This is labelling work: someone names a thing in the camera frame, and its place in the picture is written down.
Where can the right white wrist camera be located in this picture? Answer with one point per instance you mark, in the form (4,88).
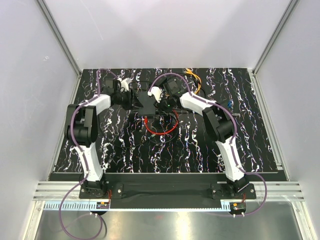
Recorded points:
(155,92)

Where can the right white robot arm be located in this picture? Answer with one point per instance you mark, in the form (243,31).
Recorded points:
(219,123)

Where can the black network switch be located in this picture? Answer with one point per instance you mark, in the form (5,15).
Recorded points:
(146,105)

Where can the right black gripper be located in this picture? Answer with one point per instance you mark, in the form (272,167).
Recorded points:
(159,105)

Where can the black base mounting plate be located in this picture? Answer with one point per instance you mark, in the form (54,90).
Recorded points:
(164,177)

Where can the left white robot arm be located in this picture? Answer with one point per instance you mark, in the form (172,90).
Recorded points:
(81,129)

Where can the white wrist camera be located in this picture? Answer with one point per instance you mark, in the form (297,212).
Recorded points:
(125,84)
(155,92)

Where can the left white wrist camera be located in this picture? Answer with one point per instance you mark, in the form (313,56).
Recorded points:
(125,84)

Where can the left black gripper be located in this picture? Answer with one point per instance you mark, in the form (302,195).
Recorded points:
(132,102)

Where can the aluminium frame rail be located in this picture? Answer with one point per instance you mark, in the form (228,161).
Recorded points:
(273,191)

